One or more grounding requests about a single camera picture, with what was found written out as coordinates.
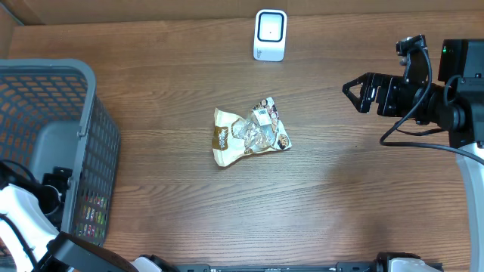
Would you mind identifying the beige dried mushroom bag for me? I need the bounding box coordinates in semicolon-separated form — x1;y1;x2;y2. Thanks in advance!
212;97;292;167

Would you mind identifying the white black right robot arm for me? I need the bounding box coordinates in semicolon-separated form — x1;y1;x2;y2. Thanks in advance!
342;35;483;271

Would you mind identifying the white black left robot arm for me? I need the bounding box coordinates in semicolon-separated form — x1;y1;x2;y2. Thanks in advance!
1;159;175;272

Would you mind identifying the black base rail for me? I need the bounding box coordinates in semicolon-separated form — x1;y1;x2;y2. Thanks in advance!
173;252;444;272

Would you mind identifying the green Haribo gummy bag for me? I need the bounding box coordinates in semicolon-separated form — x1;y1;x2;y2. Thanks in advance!
76;190;109;245

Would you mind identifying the white barcode scanner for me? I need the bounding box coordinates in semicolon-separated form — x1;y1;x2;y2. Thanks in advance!
253;9;287;62

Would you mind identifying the grey plastic lattice basket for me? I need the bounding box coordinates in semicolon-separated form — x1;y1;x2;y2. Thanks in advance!
1;59;120;246

